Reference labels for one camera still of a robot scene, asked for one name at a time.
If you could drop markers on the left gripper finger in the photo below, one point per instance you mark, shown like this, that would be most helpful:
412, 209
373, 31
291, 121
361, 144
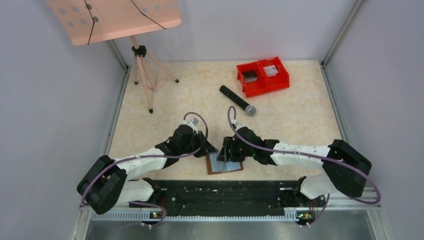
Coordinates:
201, 153
207, 147

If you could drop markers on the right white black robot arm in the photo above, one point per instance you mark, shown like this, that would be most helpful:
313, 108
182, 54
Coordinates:
341, 168

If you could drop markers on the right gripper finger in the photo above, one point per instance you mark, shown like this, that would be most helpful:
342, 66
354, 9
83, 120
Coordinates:
227, 143
224, 155

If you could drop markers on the pink music stand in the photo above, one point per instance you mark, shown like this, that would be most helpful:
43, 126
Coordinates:
94, 21

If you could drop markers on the black handheld microphone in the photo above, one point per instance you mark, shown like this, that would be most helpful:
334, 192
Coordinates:
249, 109

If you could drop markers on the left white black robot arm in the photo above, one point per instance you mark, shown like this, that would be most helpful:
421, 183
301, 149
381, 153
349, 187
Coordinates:
112, 181

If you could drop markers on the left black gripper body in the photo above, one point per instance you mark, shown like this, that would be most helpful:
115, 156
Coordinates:
195, 143

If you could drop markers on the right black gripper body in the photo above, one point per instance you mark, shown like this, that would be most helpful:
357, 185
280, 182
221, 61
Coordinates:
239, 152

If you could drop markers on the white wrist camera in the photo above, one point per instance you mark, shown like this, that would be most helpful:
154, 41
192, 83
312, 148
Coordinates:
236, 125
192, 123

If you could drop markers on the right red plastic bin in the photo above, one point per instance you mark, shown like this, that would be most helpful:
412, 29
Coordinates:
276, 76

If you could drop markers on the left red plastic bin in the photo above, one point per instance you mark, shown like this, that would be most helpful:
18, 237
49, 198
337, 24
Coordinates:
252, 79

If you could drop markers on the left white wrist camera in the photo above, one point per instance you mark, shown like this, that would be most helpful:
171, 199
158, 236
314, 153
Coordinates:
192, 123

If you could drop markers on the brown leather card holder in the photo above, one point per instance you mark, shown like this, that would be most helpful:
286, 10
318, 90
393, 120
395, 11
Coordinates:
215, 167

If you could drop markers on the red plastic bin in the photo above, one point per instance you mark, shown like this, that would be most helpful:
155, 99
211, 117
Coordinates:
276, 76
252, 79

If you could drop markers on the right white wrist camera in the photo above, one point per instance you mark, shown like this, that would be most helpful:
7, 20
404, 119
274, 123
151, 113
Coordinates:
236, 125

